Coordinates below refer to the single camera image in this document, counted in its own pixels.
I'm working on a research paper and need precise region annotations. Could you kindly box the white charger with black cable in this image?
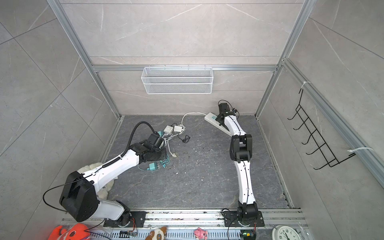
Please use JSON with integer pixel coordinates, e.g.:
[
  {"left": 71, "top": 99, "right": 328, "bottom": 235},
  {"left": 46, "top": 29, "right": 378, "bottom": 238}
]
[{"left": 171, "top": 123, "right": 191, "bottom": 144}]

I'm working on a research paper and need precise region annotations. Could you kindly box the white multicolour power strip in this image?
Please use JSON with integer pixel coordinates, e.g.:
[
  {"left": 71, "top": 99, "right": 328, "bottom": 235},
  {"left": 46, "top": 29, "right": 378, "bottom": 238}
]
[{"left": 163, "top": 112, "right": 232, "bottom": 158}]

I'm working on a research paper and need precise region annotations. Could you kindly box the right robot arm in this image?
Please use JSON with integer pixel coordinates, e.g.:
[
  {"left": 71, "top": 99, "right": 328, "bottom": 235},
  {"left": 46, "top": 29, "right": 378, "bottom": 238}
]
[{"left": 216, "top": 100, "right": 258, "bottom": 225}]

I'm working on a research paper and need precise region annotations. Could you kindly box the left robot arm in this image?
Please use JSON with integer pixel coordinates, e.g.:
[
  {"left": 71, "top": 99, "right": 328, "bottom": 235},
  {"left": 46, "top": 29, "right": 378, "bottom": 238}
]
[{"left": 59, "top": 121, "right": 164, "bottom": 226}]

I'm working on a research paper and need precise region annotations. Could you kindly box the teal charger lower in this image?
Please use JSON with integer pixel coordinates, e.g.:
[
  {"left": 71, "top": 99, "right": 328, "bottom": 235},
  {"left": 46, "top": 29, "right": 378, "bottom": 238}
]
[{"left": 147, "top": 162, "right": 160, "bottom": 171}]

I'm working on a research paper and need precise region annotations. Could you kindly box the white plush dog toy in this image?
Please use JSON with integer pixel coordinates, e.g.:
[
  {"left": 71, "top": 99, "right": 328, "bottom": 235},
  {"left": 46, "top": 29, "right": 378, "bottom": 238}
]
[{"left": 77, "top": 162, "right": 115, "bottom": 200}]

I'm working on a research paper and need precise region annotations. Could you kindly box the brown white plush puppy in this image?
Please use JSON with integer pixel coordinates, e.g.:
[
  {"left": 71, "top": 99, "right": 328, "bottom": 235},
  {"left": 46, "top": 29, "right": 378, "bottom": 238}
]
[{"left": 145, "top": 226, "right": 168, "bottom": 240}]

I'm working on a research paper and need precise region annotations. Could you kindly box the pink plush toy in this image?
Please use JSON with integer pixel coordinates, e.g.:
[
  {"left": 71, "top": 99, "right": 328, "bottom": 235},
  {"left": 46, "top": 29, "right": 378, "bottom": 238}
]
[{"left": 194, "top": 228, "right": 208, "bottom": 240}]

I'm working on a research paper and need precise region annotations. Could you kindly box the red plush toy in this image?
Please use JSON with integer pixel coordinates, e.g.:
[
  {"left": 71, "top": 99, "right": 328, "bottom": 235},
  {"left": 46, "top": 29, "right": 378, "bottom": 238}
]
[{"left": 48, "top": 224, "right": 91, "bottom": 240}]

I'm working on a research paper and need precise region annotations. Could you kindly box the white analog clock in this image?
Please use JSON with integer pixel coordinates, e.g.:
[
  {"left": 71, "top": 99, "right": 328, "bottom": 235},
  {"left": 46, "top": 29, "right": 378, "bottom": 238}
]
[{"left": 272, "top": 225, "right": 302, "bottom": 240}]

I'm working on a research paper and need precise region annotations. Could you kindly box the teal cable bundle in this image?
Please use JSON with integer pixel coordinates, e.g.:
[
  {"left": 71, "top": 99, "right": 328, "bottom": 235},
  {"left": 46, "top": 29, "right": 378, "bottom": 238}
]
[{"left": 137, "top": 155, "right": 172, "bottom": 172}]

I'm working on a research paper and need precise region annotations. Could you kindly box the white wire mesh basket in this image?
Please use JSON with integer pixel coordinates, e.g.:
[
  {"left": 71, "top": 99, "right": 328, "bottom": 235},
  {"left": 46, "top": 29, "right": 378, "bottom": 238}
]
[{"left": 141, "top": 67, "right": 214, "bottom": 95}]

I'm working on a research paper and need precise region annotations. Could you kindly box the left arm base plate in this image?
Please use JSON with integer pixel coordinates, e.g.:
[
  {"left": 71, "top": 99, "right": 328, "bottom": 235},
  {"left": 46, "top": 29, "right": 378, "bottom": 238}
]
[{"left": 103, "top": 211, "right": 147, "bottom": 228}]

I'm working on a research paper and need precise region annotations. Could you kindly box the black wire hook rack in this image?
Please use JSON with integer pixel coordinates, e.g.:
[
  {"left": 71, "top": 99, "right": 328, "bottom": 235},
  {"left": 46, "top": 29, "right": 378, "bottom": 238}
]
[{"left": 287, "top": 89, "right": 356, "bottom": 171}]

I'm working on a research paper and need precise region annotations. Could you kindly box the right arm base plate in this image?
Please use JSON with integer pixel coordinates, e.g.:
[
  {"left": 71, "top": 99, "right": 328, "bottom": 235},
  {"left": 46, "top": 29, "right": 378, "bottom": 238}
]
[{"left": 221, "top": 209, "right": 265, "bottom": 228}]

